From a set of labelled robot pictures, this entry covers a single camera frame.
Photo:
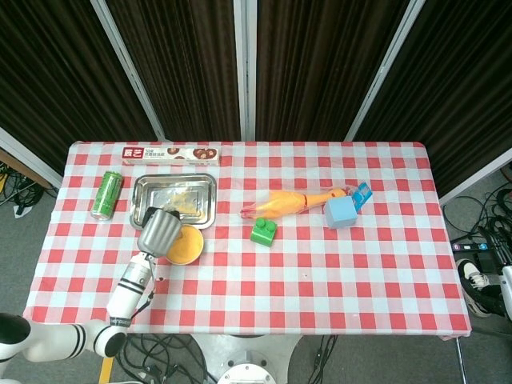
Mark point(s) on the green energy drink can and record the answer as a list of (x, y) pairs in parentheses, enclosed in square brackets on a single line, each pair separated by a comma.
[(107, 196)]

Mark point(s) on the light blue foam cube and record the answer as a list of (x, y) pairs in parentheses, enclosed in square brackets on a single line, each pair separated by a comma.
[(340, 214)]

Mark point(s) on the dark brown curtain panel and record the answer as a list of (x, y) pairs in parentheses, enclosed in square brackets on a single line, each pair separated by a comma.
[(188, 72), (320, 72), (468, 80), (48, 72)]

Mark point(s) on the black white sneaker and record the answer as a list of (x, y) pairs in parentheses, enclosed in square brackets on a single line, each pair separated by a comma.
[(474, 286)]

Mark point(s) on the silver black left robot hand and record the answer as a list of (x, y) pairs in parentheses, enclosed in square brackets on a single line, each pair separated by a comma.
[(160, 234)]

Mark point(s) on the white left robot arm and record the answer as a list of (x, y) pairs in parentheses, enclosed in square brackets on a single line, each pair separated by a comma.
[(128, 292)]

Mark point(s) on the stainless steel tray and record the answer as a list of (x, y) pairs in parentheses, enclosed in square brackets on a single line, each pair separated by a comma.
[(176, 188)]

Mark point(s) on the white frame post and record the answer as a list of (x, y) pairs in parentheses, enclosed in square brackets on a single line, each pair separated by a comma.
[(128, 72), (28, 158), (384, 72), (245, 72), (476, 176)]

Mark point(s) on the red white checked tablecloth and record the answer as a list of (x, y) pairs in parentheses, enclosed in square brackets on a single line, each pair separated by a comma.
[(280, 288)]

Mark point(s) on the long white paper box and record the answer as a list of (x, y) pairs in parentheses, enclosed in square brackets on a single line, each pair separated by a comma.
[(172, 156)]

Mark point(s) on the small blue packet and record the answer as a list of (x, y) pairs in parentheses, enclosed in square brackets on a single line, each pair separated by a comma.
[(363, 196)]

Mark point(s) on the green toy building brick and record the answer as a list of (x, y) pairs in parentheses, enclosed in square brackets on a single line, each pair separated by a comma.
[(264, 234)]

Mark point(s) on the grey round robot base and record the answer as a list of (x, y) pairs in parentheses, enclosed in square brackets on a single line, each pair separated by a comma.
[(244, 360)]

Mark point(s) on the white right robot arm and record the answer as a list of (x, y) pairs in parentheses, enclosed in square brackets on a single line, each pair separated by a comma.
[(508, 288)]

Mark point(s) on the yellow rubber chicken toy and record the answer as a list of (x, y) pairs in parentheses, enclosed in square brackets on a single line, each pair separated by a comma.
[(284, 202)]

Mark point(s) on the metal table leg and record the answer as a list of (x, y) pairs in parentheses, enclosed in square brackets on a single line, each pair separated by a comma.
[(461, 360)]

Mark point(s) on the beige bowl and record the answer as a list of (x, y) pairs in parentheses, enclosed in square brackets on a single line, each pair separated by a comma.
[(200, 248)]

